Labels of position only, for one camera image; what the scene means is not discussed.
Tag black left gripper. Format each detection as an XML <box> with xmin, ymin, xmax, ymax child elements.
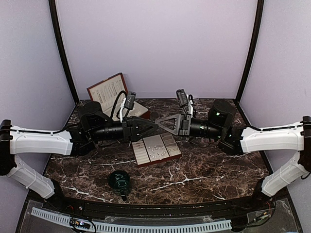
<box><xmin>89</xmin><ymin>116</ymin><xmax>159</xmax><ymax>143</ymax></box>

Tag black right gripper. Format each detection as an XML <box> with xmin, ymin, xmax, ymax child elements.
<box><xmin>155</xmin><ymin>113</ymin><xmax>224</xmax><ymax>139</ymax></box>

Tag red jewelry tray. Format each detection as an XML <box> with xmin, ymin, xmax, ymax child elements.
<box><xmin>132</xmin><ymin>133</ymin><xmax>182</xmax><ymax>167</ymax></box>

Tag red jewelry box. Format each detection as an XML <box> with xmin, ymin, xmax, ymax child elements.
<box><xmin>87</xmin><ymin>73</ymin><xmax>150</xmax><ymax>119</ymax></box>

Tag dark green glass mug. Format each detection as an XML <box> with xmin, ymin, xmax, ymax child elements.
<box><xmin>107</xmin><ymin>170</ymin><xmax>131</xmax><ymax>201</ymax></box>

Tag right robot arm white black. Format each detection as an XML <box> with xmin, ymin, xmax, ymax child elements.
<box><xmin>155</xmin><ymin>100</ymin><xmax>311</xmax><ymax>211</ymax></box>

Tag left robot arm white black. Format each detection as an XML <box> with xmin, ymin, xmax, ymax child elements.
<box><xmin>0</xmin><ymin>102</ymin><xmax>158</xmax><ymax>212</ymax></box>

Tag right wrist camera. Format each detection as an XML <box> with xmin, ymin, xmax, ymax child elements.
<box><xmin>176</xmin><ymin>89</ymin><xmax>194</xmax><ymax>117</ymax></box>

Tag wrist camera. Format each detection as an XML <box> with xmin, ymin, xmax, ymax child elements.
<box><xmin>119</xmin><ymin>91</ymin><xmax>136</xmax><ymax>122</ymax></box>
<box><xmin>176</xmin><ymin>89</ymin><xmax>194</xmax><ymax>117</ymax></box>

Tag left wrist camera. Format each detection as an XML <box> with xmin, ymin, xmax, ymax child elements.
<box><xmin>119</xmin><ymin>91</ymin><xmax>136</xmax><ymax>122</ymax></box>

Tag white slotted cable duct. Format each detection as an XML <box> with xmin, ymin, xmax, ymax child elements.
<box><xmin>31</xmin><ymin>207</ymin><xmax>232</xmax><ymax>233</ymax></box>

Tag black front rail base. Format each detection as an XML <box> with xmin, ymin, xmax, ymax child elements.
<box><xmin>26</xmin><ymin>186</ymin><xmax>290</xmax><ymax>221</ymax></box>

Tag right black frame post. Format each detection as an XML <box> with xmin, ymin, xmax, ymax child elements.
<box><xmin>235</xmin><ymin>0</ymin><xmax>264</xmax><ymax>105</ymax></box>

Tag black frame post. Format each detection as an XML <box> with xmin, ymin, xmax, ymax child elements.
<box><xmin>48</xmin><ymin>0</ymin><xmax>79</xmax><ymax>104</ymax></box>
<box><xmin>235</xmin><ymin>0</ymin><xmax>264</xmax><ymax>105</ymax></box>

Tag left black frame post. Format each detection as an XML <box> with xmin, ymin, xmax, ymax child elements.
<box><xmin>48</xmin><ymin>0</ymin><xmax>79</xmax><ymax>104</ymax></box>

